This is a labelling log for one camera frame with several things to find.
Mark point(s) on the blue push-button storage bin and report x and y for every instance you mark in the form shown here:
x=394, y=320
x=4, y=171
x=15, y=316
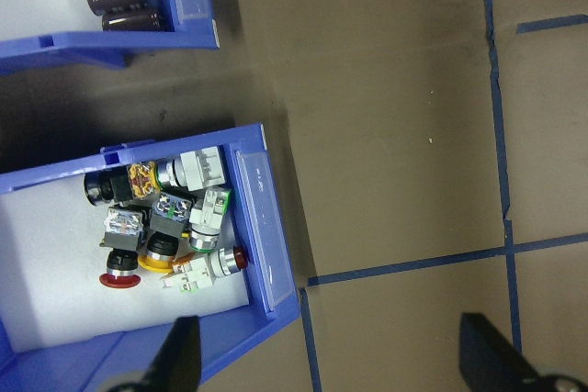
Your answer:
x=55, y=364

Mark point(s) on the silver white switch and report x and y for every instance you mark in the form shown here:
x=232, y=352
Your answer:
x=202, y=169

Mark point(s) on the blue battery storage bin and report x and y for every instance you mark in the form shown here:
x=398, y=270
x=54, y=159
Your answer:
x=92, y=41

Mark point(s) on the red pilot light switch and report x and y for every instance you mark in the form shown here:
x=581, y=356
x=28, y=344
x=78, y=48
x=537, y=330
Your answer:
x=197, y=275

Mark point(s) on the yellow mushroom push button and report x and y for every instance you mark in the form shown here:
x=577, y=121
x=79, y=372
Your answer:
x=163, y=227

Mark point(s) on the red mushroom push button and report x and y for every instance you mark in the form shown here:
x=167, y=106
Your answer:
x=120, y=227

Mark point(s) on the black button with yellow block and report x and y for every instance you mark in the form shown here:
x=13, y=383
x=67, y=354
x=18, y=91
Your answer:
x=115, y=185

